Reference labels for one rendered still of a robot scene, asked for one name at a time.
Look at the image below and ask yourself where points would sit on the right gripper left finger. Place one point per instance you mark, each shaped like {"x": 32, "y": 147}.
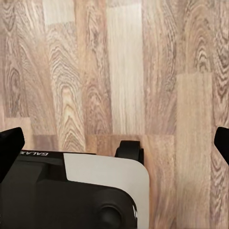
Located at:
{"x": 11, "y": 143}

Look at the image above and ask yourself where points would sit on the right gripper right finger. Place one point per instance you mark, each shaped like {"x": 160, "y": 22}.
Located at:
{"x": 221, "y": 142}

